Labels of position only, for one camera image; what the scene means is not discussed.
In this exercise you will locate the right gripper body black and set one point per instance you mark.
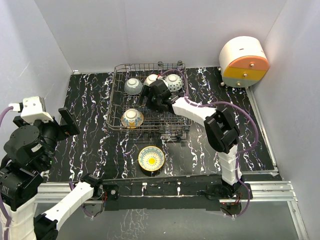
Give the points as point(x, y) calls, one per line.
point(155, 102)

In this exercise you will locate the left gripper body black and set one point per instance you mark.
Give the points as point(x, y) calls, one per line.
point(52, 132)

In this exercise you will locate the grey speckled bowl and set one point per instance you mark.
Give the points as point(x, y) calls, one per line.
point(133, 86)

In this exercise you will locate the orange flower green leaf bowl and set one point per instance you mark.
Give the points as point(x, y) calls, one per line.
point(150, 79)

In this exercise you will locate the blue white pattern bowl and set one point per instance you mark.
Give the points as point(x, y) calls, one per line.
point(174, 82)

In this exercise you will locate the grey wire dish rack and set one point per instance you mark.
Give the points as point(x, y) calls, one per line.
point(156, 122)

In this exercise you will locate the orange blue floral bowl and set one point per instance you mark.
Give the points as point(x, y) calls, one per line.
point(132, 118)

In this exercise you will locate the yellow sun pattern bowl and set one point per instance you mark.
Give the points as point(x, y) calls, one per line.
point(151, 158)

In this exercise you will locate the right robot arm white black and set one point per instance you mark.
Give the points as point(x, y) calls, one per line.
point(222, 132)

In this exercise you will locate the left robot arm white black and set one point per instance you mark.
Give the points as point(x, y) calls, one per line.
point(29, 152)

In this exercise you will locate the round three-colour drawer unit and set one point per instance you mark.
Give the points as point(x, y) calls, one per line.
point(242, 62)

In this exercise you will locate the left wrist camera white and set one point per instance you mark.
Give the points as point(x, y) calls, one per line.
point(34, 108)

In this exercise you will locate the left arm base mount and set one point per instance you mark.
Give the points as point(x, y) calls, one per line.
point(110, 192)

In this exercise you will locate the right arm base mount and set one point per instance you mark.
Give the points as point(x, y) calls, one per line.
point(226, 191)

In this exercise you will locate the aluminium frame rail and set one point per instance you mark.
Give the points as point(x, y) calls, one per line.
point(178, 208)

